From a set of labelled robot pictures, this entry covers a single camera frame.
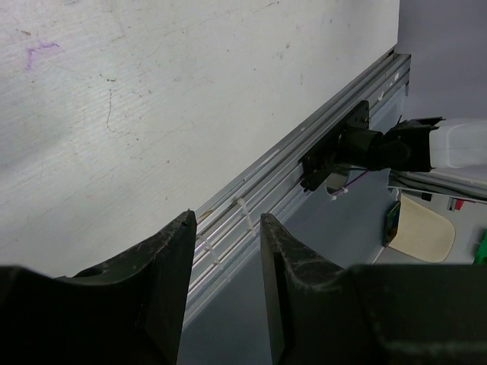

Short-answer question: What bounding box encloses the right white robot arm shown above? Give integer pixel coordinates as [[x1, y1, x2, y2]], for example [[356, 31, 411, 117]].
[[364, 117, 486, 173]]

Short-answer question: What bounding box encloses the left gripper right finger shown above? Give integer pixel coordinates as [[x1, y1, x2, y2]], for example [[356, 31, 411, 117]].
[[260, 214, 486, 364]]

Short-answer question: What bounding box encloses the aluminium rail frame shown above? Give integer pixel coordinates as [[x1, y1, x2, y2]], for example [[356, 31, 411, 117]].
[[183, 52, 411, 326]]

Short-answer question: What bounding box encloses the beige chair seat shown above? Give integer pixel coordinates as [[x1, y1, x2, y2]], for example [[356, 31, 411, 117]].
[[388, 195, 456, 263]]

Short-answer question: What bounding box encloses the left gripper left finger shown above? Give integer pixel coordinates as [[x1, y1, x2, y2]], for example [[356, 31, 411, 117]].
[[1, 211, 197, 364]]

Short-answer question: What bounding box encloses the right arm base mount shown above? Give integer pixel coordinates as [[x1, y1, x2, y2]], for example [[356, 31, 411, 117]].
[[300, 100, 384, 192]]

